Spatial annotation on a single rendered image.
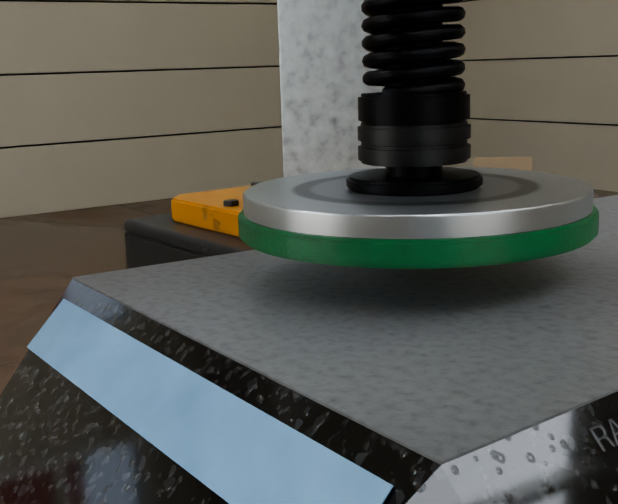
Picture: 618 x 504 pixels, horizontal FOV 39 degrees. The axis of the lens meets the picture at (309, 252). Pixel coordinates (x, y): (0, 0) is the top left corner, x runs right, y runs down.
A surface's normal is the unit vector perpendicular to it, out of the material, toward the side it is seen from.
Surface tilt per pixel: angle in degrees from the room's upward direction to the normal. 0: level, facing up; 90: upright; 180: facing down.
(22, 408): 45
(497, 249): 90
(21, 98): 90
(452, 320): 0
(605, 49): 90
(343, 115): 90
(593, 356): 0
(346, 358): 0
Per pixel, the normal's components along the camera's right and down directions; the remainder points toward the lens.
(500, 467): 0.41, -0.59
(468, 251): 0.11, 0.20
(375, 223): -0.32, 0.21
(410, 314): -0.03, -0.98
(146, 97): 0.55, 0.15
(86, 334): -0.61, -0.58
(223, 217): -0.80, 0.15
